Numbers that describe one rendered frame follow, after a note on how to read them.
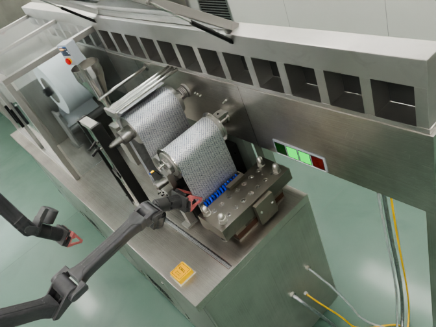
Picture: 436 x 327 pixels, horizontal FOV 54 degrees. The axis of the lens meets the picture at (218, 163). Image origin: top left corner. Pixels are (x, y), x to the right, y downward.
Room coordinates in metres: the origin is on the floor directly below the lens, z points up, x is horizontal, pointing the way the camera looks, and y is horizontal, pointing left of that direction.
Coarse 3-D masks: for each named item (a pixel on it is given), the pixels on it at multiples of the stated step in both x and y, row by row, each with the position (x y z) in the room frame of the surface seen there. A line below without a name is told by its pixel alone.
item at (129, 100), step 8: (160, 72) 1.82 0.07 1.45; (168, 72) 1.79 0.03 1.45; (152, 80) 1.76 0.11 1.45; (160, 80) 1.73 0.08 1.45; (136, 88) 1.76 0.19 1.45; (144, 88) 1.73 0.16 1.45; (152, 88) 1.71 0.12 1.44; (128, 96) 1.73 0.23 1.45; (136, 96) 1.68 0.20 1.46; (144, 96) 1.69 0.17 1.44; (112, 104) 1.70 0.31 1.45; (120, 104) 1.68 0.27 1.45; (128, 104) 1.65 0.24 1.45; (112, 112) 1.63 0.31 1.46; (120, 112) 1.64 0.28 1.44
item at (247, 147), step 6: (192, 120) 1.86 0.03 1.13; (228, 138) 1.62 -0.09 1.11; (234, 138) 1.58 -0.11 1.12; (240, 144) 1.55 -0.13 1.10; (246, 144) 1.53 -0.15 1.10; (240, 150) 1.57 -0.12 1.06; (246, 150) 1.53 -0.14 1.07; (252, 150) 1.54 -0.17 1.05; (246, 156) 1.54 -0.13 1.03; (252, 156) 1.53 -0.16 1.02; (246, 162) 1.56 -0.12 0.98; (252, 162) 1.53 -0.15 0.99; (246, 168) 1.58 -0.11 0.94
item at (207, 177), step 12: (216, 156) 1.44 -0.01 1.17; (228, 156) 1.46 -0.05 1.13; (204, 168) 1.41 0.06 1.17; (216, 168) 1.43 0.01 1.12; (228, 168) 1.45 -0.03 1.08; (192, 180) 1.37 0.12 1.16; (204, 180) 1.40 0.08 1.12; (216, 180) 1.42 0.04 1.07; (192, 192) 1.36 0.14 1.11; (204, 192) 1.39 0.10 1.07; (216, 192) 1.41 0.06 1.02
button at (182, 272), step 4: (180, 264) 1.20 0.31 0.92; (184, 264) 1.20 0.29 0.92; (176, 268) 1.19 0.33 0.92; (180, 268) 1.18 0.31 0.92; (184, 268) 1.18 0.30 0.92; (188, 268) 1.17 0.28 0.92; (172, 272) 1.18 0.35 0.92; (176, 272) 1.17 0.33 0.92; (180, 272) 1.16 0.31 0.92; (184, 272) 1.15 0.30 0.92; (188, 272) 1.15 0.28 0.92; (192, 272) 1.15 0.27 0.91; (176, 276) 1.15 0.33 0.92; (180, 276) 1.14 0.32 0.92; (184, 276) 1.14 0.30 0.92; (188, 276) 1.14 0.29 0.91; (176, 280) 1.15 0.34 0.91; (180, 280) 1.13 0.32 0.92; (184, 280) 1.13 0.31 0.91
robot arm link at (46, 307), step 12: (60, 276) 1.06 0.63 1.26; (60, 288) 1.02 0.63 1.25; (72, 288) 1.01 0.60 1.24; (36, 300) 0.99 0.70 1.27; (48, 300) 1.00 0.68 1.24; (60, 300) 1.02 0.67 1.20; (0, 312) 0.90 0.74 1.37; (12, 312) 0.91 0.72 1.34; (24, 312) 0.92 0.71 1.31; (36, 312) 0.94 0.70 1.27; (48, 312) 0.97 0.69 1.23; (60, 312) 0.98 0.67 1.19; (0, 324) 0.87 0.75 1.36; (12, 324) 0.89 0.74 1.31
